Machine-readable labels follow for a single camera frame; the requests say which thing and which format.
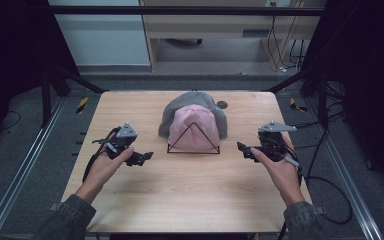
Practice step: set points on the grey knitted beanie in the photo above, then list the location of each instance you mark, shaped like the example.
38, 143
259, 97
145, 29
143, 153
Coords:
190, 98

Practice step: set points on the black frame strut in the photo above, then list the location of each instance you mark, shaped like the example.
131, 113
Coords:
322, 96
46, 100

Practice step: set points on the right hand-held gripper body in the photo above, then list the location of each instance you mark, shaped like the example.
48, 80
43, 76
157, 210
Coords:
273, 145

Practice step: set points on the white cabinet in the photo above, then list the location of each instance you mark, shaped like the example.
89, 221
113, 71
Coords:
103, 40

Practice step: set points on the pink knitted beanie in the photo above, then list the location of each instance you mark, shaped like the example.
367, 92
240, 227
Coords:
193, 116

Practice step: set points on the black horizontal frame bar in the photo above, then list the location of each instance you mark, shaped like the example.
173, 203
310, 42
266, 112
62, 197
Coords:
180, 10

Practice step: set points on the person's left hand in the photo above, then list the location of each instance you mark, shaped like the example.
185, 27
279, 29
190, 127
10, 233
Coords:
103, 171

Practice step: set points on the person's right hand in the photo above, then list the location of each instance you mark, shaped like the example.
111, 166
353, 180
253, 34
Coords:
285, 176

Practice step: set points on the dark round table grommet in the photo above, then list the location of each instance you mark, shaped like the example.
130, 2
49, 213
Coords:
223, 104

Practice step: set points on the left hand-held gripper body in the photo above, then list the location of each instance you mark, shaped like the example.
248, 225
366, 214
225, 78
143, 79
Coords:
121, 141

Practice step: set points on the black curtain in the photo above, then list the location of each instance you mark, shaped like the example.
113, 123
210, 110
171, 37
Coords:
10, 66
370, 83

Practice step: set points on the aluminium rail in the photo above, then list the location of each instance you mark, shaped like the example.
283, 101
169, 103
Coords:
346, 173
23, 170

